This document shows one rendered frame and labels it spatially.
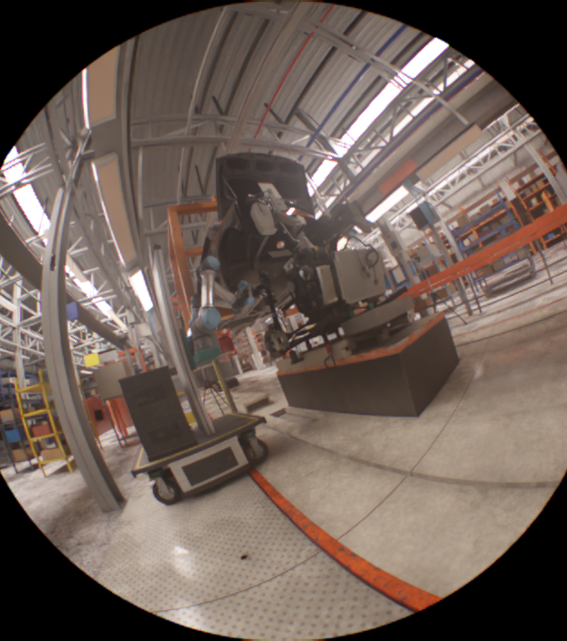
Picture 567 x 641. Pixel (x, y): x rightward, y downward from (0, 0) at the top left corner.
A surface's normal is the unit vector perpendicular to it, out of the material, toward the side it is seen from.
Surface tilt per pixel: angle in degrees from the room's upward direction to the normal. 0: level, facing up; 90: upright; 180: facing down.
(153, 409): 90
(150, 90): 180
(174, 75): 180
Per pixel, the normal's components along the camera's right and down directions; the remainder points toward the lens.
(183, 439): 0.52, -0.31
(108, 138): 0.36, 0.93
